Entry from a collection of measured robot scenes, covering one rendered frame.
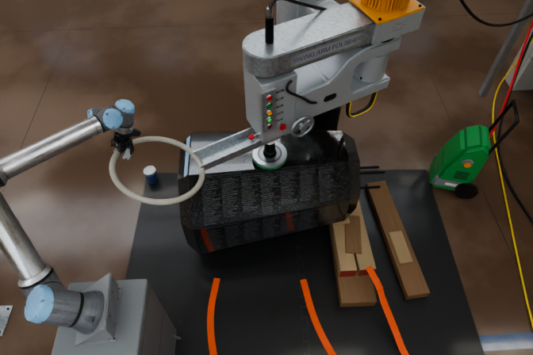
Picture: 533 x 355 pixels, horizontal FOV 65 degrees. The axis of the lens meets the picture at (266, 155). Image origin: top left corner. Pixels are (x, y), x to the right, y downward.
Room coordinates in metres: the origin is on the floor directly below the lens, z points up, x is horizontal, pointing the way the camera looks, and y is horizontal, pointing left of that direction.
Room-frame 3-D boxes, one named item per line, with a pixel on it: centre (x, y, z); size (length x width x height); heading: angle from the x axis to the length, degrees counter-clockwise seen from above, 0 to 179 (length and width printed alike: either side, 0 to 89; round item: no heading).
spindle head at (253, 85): (1.68, -0.09, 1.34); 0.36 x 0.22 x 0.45; 117
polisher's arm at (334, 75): (1.81, -0.38, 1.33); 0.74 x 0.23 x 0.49; 117
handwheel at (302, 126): (1.59, -0.18, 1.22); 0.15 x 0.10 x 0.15; 117
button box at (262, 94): (1.51, -0.01, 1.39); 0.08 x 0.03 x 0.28; 117
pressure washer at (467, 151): (2.05, -1.56, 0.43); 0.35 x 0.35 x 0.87; 75
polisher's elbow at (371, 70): (1.94, -0.61, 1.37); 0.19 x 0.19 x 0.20
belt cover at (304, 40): (1.80, -0.33, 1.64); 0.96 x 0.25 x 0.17; 117
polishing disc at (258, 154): (1.64, -0.02, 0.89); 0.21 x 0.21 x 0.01
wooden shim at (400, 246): (1.39, -0.97, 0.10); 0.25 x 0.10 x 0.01; 7
